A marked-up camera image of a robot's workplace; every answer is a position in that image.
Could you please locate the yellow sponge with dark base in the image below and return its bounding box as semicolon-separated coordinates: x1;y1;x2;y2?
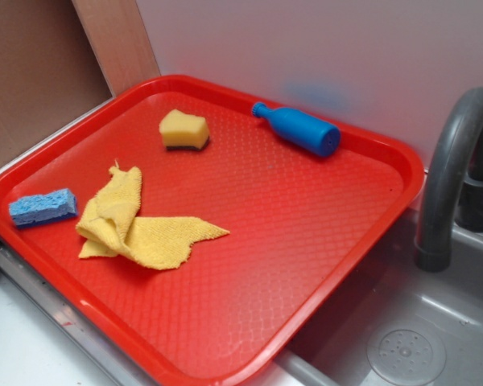
159;109;210;150

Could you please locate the blue sponge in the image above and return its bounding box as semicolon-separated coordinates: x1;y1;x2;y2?
8;188;78;228

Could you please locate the red plastic tray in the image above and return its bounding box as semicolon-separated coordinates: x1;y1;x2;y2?
0;76;424;385

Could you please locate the blue plastic bottle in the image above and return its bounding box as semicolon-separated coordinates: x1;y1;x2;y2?
252;102;341;157

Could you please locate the yellow microfiber cloth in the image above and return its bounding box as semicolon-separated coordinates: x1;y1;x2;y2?
76;164;230;270

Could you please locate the grey plastic sink basin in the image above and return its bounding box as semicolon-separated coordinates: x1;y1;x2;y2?
274;203;483;386

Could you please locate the light wooden board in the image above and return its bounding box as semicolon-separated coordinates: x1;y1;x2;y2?
72;0;160;97

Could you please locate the grey plastic faucet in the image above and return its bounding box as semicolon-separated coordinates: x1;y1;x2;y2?
415;87;483;272

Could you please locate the brown cardboard panel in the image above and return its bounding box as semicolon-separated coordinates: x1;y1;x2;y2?
0;1;111;168

